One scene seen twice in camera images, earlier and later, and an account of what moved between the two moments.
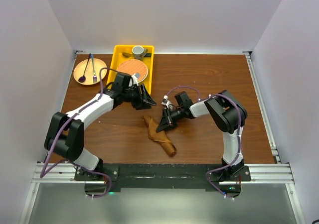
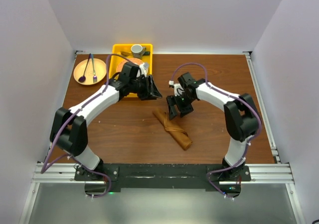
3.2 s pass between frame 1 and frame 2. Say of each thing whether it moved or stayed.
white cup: stayed
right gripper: moved
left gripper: moved
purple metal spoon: stayed
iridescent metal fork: stayed
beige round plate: stayed
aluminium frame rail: stayed
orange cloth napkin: moved
